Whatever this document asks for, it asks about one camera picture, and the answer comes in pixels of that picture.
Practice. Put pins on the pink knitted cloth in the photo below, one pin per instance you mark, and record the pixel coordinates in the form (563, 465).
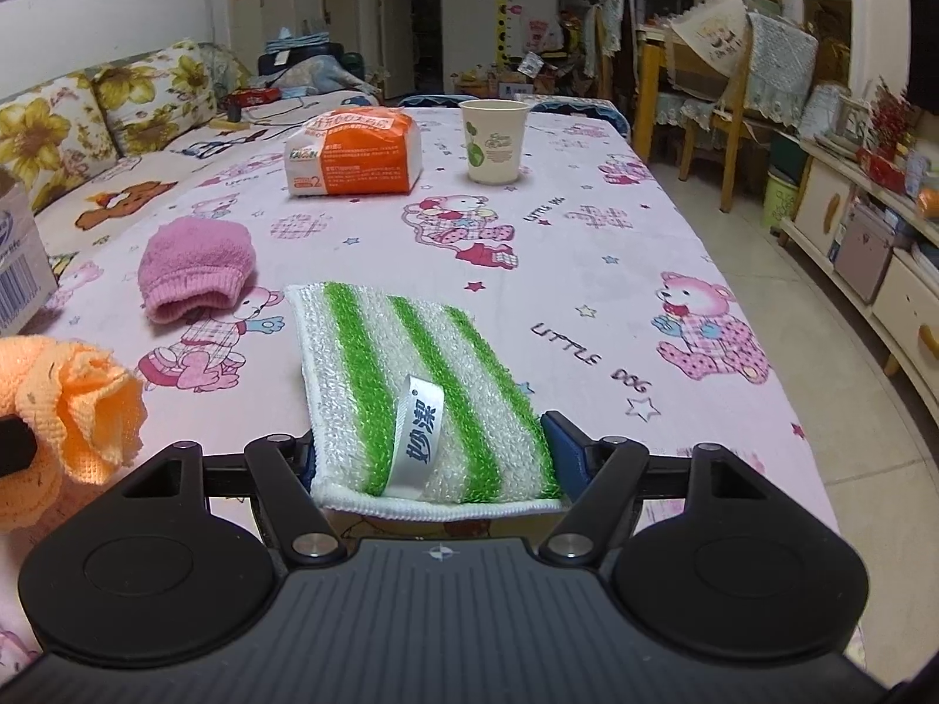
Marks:
(194, 271)

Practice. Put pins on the red flower bouquet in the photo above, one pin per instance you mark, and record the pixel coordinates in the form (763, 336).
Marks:
(891, 117)

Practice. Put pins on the orange fluffy cloth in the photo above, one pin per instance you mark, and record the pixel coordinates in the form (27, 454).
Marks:
(81, 403)

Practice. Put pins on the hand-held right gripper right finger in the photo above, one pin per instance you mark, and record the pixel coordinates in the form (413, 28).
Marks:
(568, 447)

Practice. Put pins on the pink printed tablecloth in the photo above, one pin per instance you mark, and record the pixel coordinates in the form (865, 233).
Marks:
(587, 293)

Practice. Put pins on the orange tissue pack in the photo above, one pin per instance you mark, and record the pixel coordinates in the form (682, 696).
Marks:
(352, 154)

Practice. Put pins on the wooden chair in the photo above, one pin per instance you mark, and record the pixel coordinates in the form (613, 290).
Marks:
(733, 147)

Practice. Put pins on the giraffe height chart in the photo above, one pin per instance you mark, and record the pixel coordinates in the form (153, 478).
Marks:
(502, 7)

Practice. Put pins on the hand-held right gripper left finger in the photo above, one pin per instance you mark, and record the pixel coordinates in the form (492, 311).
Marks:
(306, 463)

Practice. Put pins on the cardboard box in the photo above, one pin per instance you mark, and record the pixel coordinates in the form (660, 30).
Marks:
(22, 264)

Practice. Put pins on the cream television cabinet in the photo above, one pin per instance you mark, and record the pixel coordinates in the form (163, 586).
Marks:
(902, 308)

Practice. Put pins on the floral sofa cushion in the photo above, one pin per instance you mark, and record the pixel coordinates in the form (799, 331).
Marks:
(150, 95)
(51, 143)

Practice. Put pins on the green waste bin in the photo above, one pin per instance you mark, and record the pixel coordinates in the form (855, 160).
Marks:
(780, 202)

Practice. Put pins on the cream embroidered cloth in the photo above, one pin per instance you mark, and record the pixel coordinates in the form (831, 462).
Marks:
(708, 37)

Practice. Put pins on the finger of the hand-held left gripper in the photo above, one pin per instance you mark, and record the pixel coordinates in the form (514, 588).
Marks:
(16, 447)

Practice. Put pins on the black television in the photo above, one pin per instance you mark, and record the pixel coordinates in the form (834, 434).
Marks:
(924, 22)

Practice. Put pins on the paper cup with green print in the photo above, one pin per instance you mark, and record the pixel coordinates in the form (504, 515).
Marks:
(494, 143)

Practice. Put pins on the pink box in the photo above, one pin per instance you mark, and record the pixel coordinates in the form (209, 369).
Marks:
(864, 253)

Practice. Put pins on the wooden dining table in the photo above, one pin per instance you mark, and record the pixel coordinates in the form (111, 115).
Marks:
(647, 95)

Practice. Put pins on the oranges in plastic bag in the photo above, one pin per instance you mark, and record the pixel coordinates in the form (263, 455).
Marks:
(929, 204)

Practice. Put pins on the green striped cleaning cloth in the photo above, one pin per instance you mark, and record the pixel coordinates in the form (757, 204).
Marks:
(411, 396)

